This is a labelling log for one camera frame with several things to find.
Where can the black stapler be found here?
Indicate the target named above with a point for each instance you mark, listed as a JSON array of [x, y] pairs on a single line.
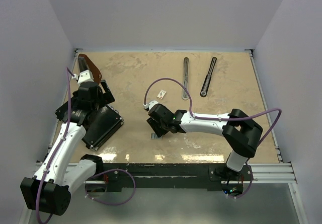
[[208, 77]]

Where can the white staple box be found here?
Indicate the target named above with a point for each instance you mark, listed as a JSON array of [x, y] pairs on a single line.
[[161, 94]]

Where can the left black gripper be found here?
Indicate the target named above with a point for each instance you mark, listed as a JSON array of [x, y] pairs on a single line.
[[106, 97]]

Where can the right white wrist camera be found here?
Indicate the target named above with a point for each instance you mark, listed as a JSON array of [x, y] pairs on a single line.
[[149, 105]]

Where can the black carrying case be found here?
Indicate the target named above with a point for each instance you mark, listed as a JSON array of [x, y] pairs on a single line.
[[92, 121]]

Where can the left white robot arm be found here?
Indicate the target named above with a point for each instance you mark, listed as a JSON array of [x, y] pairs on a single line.
[[51, 187]]

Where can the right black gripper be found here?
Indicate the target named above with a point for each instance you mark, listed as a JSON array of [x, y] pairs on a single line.
[[153, 124]]

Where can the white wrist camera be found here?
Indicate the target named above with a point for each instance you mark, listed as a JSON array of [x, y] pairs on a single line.
[[149, 105], [84, 76]]

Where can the brown wooden metronome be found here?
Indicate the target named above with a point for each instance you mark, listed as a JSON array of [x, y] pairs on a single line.
[[84, 63]]

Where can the large staple strip block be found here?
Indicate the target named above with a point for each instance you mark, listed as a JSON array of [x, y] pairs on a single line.
[[154, 136]]

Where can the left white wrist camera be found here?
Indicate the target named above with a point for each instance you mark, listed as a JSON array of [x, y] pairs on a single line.
[[84, 76]]

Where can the grey deli stapler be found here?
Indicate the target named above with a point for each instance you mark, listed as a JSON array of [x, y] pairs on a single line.
[[185, 78]]

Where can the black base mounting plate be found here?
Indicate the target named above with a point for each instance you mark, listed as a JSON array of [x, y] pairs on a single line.
[[212, 177]]

